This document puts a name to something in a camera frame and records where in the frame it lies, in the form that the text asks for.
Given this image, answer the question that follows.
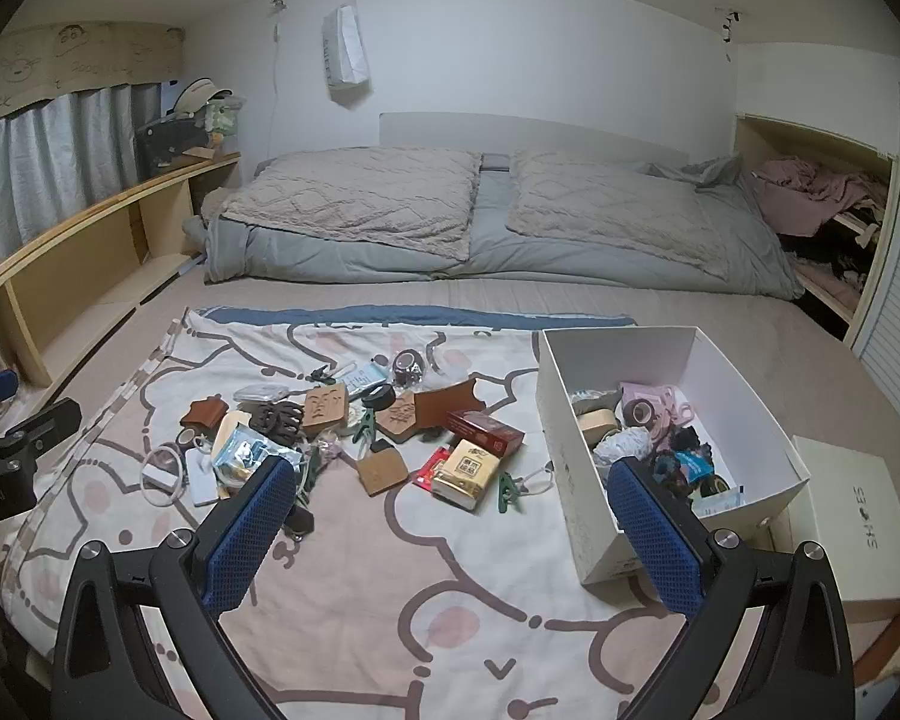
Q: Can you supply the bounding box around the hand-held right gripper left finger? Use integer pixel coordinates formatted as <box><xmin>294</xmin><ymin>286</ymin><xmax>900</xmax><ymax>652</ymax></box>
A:
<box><xmin>49</xmin><ymin>454</ymin><xmax>297</xmax><ymax>720</ymax></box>

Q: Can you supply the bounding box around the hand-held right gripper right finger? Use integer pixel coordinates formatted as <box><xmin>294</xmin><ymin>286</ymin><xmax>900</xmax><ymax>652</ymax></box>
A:
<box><xmin>606</xmin><ymin>456</ymin><xmax>860</xmax><ymax>720</ymax></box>

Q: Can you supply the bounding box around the white shoe box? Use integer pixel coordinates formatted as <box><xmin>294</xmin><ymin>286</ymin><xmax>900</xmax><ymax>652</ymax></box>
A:
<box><xmin>536</xmin><ymin>326</ymin><xmax>811</xmax><ymax>587</ymax></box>

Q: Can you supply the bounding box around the brown cardboard piece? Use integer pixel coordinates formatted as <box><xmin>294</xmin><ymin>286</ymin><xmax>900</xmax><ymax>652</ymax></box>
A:
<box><xmin>358</xmin><ymin>450</ymin><xmax>408</xmax><ymax>497</ymax></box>

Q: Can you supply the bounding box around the red sachet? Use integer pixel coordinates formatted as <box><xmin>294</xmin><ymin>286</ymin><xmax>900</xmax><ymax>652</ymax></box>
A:
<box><xmin>411</xmin><ymin>446</ymin><xmax>451</xmax><ymax>492</ymax></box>

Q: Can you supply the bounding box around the white power bank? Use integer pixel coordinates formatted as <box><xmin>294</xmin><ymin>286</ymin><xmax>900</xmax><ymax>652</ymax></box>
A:
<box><xmin>191</xmin><ymin>450</ymin><xmax>222</xmax><ymax>505</ymax></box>

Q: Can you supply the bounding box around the blue white packet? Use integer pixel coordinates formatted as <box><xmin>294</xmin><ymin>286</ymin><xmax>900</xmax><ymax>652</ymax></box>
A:
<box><xmin>214</xmin><ymin>424</ymin><xmax>301</xmax><ymax>492</ymax></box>

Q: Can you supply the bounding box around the white crumpled plastic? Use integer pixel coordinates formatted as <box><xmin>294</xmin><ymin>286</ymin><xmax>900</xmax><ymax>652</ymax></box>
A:
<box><xmin>592</xmin><ymin>427</ymin><xmax>650</xmax><ymax>466</ymax></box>

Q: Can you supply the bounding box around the black hair claw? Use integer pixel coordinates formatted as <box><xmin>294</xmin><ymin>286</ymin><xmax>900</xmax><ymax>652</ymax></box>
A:
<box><xmin>249</xmin><ymin>399</ymin><xmax>305</xmax><ymax>440</ymax></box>

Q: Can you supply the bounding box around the brown leather case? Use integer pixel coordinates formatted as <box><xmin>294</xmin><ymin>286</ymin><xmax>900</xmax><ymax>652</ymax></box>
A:
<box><xmin>178</xmin><ymin>396</ymin><xmax>230</xmax><ymax>428</ymax></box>

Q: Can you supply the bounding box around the beige tape roll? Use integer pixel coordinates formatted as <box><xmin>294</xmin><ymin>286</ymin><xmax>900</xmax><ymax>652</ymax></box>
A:
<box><xmin>579</xmin><ymin>406</ymin><xmax>620</xmax><ymax>440</ymax></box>

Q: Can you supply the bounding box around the pink plastic item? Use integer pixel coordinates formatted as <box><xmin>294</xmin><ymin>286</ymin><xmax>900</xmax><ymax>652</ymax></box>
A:
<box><xmin>619</xmin><ymin>382</ymin><xmax>695</xmax><ymax>428</ymax></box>

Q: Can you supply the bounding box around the wooden bedside shelf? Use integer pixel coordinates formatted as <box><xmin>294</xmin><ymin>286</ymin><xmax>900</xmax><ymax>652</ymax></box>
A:
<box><xmin>0</xmin><ymin>150</ymin><xmax>242</xmax><ymax>391</ymax></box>

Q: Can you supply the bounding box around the white shoe box lid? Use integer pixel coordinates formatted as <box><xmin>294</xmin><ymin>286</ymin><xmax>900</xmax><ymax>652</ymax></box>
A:
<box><xmin>787</xmin><ymin>435</ymin><xmax>900</xmax><ymax>623</ymax></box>

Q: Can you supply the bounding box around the red cigarette box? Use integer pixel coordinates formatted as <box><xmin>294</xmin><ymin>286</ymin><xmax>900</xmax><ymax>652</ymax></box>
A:
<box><xmin>446</xmin><ymin>409</ymin><xmax>527</xmax><ymax>458</ymax></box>

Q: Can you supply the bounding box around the yellow tissue pack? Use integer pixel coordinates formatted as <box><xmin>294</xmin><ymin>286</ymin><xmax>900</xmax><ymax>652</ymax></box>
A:
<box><xmin>429</xmin><ymin>439</ymin><xmax>515</xmax><ymax>515</ymax></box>

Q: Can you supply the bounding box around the printed cartoon blanket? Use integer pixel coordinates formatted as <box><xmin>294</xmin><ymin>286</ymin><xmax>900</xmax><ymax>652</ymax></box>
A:
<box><xmin>0</xmin><ymin>306</ymin><xmax>856</xmax><ymax>720</ymax></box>

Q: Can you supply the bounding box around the brown leather piece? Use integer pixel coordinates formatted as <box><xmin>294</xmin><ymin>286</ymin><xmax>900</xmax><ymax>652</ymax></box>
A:
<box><xmin>412</xmin><ymin>379</ymin><xmax>496</xmax><ymax>432</ymax></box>

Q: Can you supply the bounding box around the grey curtain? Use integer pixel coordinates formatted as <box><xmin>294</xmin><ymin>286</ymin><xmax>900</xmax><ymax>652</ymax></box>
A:
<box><xmin>0</xmin><ymin>82</ymin><xmax>170</xmax><ymax>278</ymax></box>

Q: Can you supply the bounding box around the black bag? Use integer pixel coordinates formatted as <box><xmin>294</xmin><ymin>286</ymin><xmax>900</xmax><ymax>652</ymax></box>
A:
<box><xmin>135</xmin><ymin>118</ymin><xmax>211</xmax><ymax>181</ymax></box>

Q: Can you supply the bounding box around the beige quilted pillow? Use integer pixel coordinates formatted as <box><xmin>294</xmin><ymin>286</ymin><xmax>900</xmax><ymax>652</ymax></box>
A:
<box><xmin>221</xmin><ymin>148</ymin><xmax>483</xmax><ymax>260</ymax></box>
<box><xmin>506</xmin><ymin>150</ymin><xmax>732</xmax><ymax>278</ymax></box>

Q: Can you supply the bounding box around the drawn-on paper valance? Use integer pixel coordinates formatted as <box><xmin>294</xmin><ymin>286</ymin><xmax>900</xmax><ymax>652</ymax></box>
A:
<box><xmin>0</xmin><ymin>21</ymin><xmax>187</xmax><ymax>121</ymax></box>

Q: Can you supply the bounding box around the white visor hat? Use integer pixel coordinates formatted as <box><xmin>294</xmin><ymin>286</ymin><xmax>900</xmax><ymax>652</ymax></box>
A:
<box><xmin>172</xmin><ymin>77</ymin><xmax>233</xmax><ymax>115</ymax></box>

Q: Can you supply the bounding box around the pink clothes pile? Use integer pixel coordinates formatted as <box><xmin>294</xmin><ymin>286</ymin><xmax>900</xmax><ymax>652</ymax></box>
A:
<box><xmin>750</xmin><ymin>157</ymin><xmax>890</xmax><ymax>237</ymax></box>

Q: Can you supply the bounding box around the white headboard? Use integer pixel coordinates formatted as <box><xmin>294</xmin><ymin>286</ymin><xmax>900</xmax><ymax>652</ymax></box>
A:
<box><xmin>379</xmin><ymin>112</ymin><xmax>691</xmax><ymax>166</ymax></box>

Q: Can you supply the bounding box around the hanging white tissue pack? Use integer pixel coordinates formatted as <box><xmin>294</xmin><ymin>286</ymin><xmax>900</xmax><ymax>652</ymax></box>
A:
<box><xmin>321</xmin><ymin>4</ymin><xmax>370</xmax><ymax>102</ymax></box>

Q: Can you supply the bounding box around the white cable ring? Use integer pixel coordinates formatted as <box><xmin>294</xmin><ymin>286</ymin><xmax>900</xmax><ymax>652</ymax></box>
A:
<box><xmin>141</xmin><ymin>442</ymin><xmax>188</xmax><ymax>515</ymax></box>

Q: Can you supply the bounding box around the white wall cable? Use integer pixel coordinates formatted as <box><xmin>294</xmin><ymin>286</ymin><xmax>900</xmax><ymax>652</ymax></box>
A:
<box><xmin>268</xmin><ymin>0</ymin><xmax>286</xmax><ymax>158</ymax></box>

